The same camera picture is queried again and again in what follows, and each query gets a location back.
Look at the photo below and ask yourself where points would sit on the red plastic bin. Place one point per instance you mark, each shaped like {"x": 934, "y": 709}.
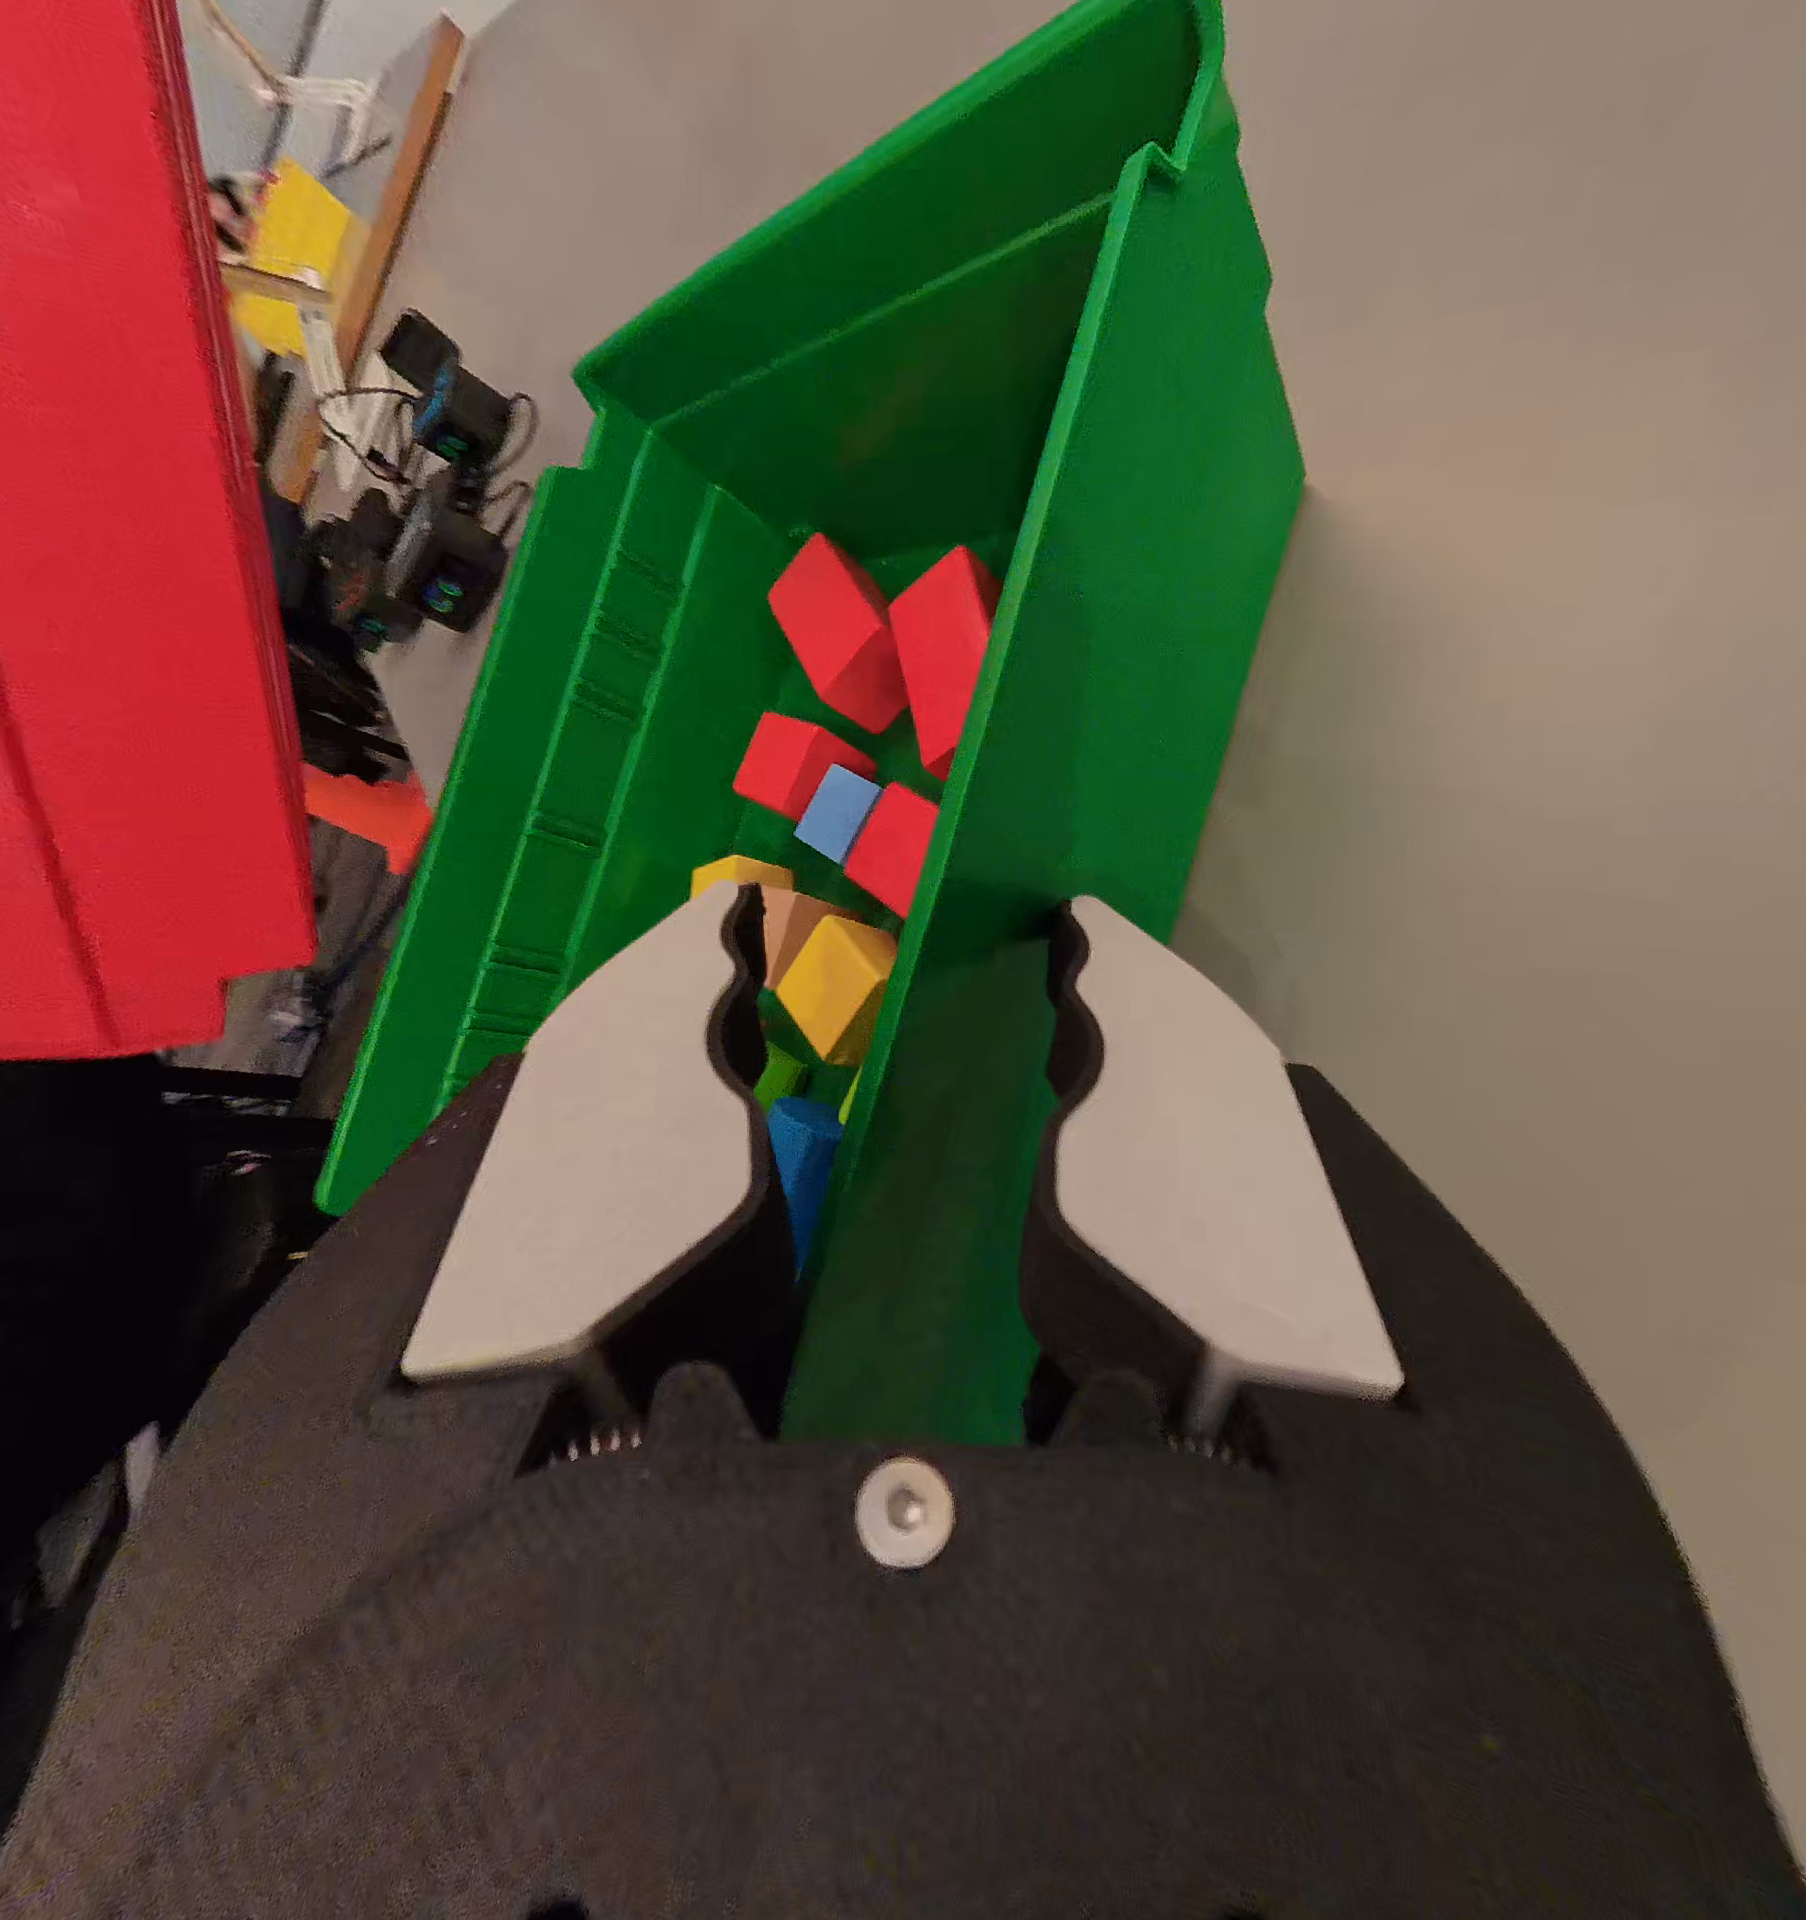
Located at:
{"x": 80, "y": 526}

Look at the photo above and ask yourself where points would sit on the green wooden block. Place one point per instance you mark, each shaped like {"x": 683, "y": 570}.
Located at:
{"x": 782, "y": 1077}

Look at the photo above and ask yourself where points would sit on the yellow box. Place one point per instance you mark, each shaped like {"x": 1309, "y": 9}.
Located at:
{"x": 296, "y": 247}

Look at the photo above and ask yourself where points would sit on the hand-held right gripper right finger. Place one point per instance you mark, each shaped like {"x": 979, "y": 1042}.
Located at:
{"x": 1205, "y": 1170}

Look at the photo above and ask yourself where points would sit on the yellow wooden block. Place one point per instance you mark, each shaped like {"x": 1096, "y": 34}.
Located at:
{"x": 837, "y": 985}
{"x": 745, "y": 873}

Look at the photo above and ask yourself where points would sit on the light blue wooden block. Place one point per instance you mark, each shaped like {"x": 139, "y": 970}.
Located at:
{"x": 838, "y": 812}

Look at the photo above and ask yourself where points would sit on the blue wooden cylinder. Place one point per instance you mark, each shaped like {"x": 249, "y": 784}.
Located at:
{"x": 802, "y": 1170}

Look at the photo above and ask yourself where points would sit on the orange plastic part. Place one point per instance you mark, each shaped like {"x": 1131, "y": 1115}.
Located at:
{"x": 373, "y": 819}

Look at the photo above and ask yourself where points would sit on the green plastic bin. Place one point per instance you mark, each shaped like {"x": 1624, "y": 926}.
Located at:
{"x": 1143, "y": 601}

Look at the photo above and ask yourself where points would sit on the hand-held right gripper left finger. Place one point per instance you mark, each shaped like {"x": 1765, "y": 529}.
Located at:
{"x": 590, "y": 1170}

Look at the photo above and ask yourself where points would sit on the black battery charger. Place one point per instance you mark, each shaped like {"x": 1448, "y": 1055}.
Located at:
{"x": 426, "y": 374}
{"x": 357, "y": 577}
{"x": 456, "y": 563}

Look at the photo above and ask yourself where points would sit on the red wooden block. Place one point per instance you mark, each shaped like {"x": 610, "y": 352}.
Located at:
{"x": 782, "y": 759}
{"x": 838, "y": 631}
{"x": 944, "y": 645}
{"x": 891, "y": 847}

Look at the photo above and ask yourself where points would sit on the tan wooden block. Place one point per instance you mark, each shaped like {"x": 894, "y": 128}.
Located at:
{"x": 792, "y": 928}

